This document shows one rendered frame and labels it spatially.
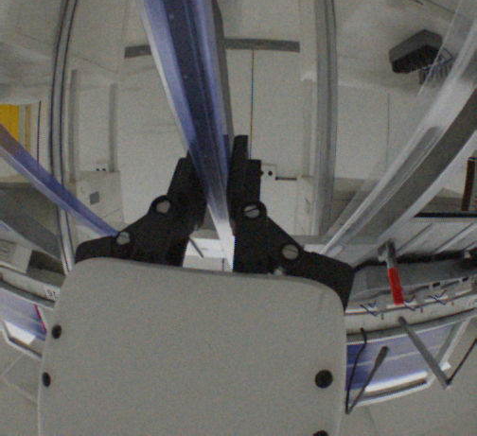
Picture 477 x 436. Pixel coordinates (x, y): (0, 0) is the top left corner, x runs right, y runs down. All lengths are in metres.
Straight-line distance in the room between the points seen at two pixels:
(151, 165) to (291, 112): 1.23
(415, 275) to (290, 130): 1.65
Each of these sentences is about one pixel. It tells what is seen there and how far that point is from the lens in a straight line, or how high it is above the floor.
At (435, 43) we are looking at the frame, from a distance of 0.59.
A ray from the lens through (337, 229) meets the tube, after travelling 0.18.
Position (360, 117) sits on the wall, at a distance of 2.20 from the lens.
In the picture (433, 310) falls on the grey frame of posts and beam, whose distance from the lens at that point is 0.91.
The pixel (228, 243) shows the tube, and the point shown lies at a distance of 0.19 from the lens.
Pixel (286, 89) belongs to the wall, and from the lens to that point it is 2.05.
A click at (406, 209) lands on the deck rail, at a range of 0.32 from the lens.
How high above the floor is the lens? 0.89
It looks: 13 degrees up
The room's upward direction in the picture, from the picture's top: 179 degrees counter-clockwise
